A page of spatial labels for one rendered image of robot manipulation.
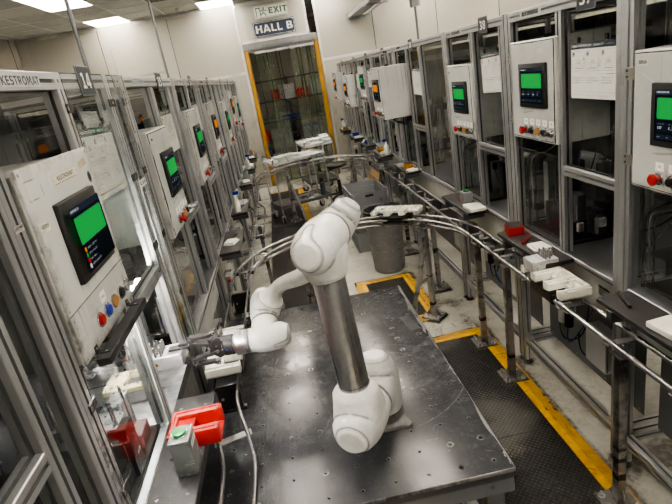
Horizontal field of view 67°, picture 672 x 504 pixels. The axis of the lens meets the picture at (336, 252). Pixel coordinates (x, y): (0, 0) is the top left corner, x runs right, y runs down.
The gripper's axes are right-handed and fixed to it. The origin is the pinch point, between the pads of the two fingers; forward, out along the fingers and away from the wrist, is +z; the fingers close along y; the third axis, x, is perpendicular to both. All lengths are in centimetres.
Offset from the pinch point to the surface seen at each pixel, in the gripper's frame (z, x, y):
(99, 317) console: 2, 49, 39
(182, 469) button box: -7, 51, -10
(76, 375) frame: 4, 66, 33
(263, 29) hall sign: -54, -823, 182
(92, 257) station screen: 0, 46, 54
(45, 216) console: 3, 56, 68
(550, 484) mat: -142, 0, -99
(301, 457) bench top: -38, 26, -35
